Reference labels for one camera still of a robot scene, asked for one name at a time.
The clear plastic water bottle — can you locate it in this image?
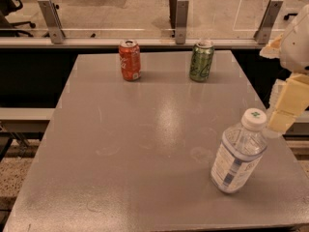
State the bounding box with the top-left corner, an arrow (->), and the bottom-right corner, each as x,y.
211,108 -> 267,193

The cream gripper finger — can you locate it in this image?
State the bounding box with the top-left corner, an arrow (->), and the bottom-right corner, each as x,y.
260,35 -> 283,59
267,72 -> 309,134

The right metal railing bracket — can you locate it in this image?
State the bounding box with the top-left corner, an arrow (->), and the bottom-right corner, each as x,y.
254,0 -> 283,44

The orange soda can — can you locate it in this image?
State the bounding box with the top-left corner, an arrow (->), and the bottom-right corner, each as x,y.
119,40 -> 141,81

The metal railing bracket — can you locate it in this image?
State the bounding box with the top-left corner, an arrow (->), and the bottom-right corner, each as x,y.
254,0 -> 283,44
38,0 -> 65,44
175,0 -> 189,44

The green soda can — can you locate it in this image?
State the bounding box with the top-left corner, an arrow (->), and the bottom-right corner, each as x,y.
189,39 -> 214,82

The left metal railing bracket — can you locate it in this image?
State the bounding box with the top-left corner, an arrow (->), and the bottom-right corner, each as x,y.
38,0 -> 65,44

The black office chair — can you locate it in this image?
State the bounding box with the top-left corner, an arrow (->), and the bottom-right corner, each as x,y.
0,0 -> 37,38

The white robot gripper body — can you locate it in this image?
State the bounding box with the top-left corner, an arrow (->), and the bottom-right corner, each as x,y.
279,5 -> 309,73

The middle metal railing bracket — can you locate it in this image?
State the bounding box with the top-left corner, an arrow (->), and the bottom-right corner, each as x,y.
175,0 -> 189,44

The metal window ledge rail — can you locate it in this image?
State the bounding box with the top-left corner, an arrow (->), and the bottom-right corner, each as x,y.
0,37 -> 268,50

